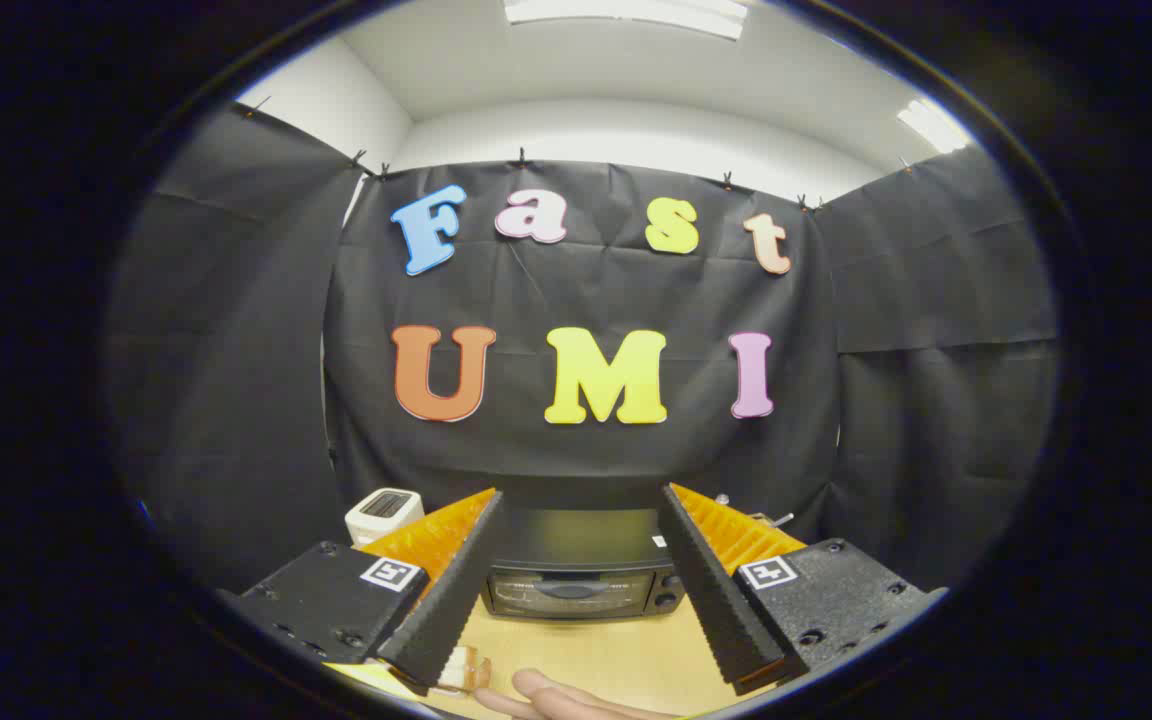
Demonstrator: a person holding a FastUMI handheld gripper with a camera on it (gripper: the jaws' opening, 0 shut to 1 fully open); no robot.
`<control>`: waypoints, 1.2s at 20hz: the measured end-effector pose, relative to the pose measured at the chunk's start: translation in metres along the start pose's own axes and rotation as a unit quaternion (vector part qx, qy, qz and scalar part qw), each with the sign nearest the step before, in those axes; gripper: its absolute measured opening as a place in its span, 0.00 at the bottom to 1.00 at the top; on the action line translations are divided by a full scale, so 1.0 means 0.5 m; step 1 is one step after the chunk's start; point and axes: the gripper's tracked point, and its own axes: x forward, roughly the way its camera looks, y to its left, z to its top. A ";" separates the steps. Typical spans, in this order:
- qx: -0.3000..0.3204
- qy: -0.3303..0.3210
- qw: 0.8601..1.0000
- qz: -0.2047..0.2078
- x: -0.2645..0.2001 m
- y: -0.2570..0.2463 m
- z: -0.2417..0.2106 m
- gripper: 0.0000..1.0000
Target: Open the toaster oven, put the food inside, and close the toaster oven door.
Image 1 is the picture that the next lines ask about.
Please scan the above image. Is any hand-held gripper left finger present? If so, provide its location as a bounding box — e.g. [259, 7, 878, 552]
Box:
[236, 487, 508, 698]

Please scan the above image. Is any small ceiling light panel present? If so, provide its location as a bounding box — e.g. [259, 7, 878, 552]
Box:
[897, 97, 973, 155]

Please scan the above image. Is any black toaster oven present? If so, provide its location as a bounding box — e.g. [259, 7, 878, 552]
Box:
[481, 476, 689, 622]

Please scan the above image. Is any wire metal basket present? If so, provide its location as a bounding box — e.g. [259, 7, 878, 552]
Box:
[716, 493, 795, 533]

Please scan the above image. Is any white pop-up toaster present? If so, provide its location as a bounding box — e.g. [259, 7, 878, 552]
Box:
[344, 488, 426, 548]

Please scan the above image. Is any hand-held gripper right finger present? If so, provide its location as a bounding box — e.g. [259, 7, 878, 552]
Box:
[658, 483, 947, 696]

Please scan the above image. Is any long ceiling light panel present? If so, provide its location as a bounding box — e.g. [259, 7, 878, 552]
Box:
[503, 0, 748, 42]

